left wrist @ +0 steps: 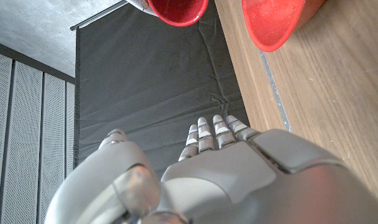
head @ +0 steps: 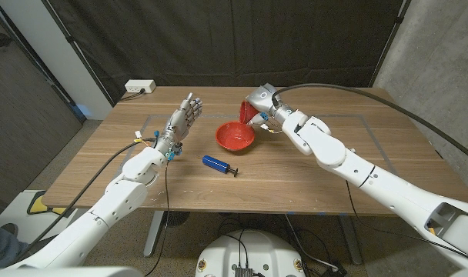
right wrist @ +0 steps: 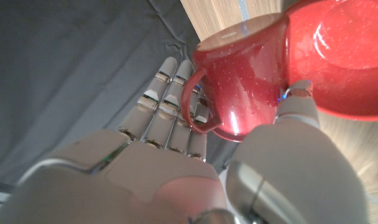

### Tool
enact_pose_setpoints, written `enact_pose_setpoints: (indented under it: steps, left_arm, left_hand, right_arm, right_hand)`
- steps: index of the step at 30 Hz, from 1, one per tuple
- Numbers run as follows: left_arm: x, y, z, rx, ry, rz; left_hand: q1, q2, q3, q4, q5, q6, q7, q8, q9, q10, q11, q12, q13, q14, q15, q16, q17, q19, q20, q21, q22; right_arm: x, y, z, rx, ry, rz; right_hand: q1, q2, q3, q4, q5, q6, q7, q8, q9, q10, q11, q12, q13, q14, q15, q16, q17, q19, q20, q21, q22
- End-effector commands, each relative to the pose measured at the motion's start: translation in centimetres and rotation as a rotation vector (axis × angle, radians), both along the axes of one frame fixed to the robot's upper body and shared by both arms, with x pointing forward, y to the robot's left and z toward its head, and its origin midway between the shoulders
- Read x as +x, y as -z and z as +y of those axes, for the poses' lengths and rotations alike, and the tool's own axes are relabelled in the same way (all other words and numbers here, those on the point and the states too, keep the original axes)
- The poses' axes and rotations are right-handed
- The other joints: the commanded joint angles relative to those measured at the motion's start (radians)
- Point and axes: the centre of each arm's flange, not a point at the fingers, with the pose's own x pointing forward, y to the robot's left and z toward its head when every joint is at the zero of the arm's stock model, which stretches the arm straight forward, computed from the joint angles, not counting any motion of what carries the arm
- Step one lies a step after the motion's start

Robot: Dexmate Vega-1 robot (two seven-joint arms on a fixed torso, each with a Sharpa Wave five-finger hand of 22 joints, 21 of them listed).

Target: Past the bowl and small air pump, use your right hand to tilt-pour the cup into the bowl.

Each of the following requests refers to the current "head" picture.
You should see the black torso connector box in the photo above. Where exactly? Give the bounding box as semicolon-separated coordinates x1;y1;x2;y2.
233;265;256;277

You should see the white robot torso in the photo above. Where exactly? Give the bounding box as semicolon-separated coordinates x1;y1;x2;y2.
195;229;307;277

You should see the white power strip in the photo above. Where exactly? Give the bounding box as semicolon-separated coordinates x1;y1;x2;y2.
124;79;157;94

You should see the black round floor object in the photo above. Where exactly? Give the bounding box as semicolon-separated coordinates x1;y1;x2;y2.
162;210;191;229

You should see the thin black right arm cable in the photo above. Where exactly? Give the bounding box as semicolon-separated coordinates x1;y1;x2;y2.
344;179;468;259

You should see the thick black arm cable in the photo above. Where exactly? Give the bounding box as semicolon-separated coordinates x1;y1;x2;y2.
271;82;468;167
20;138;158;257

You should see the thin black left wrist cable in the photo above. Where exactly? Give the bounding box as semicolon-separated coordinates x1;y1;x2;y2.
143;161;171;277

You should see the grey table leg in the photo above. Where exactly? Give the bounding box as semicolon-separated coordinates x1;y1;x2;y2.
339;215;364;266

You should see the black backdrop stand pole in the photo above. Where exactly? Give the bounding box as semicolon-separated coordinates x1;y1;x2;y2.
367;0;412;88
40;0;116;107

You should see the black backdrop curtain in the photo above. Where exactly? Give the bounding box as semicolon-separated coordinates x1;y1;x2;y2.
41;0;412;105

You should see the small blue air pump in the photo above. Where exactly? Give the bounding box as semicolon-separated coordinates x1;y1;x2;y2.
202;155;239;179

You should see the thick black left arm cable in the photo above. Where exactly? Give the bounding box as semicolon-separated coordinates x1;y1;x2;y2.
20;138;158;257

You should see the black torso cable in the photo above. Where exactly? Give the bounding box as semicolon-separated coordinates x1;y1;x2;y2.
222;232;251;269

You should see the black power strip cord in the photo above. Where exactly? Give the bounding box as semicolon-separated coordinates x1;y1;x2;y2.
119;88;147;102

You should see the white floor cable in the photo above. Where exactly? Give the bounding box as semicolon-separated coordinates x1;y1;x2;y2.
283;214;339;271

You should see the red speckled enamel bowl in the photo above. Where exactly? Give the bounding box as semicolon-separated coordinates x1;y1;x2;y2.
215;120;256;152

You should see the white table leg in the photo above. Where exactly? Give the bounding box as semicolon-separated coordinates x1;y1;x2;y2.
142;210;166;258

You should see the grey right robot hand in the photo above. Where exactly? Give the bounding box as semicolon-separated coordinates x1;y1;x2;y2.
245;82;296;126

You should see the black power adapter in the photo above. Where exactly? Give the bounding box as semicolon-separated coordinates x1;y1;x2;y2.
323;262;349;277

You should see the person in blue jeans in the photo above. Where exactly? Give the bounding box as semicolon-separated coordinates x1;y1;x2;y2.
0;222;28;267

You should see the red speckled enamel cup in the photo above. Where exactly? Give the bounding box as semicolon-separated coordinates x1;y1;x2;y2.
239;100;262;125

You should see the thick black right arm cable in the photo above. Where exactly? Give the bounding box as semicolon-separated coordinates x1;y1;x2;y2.
271;82;468;167

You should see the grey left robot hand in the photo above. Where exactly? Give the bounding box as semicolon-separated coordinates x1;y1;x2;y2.
155;92;204;160

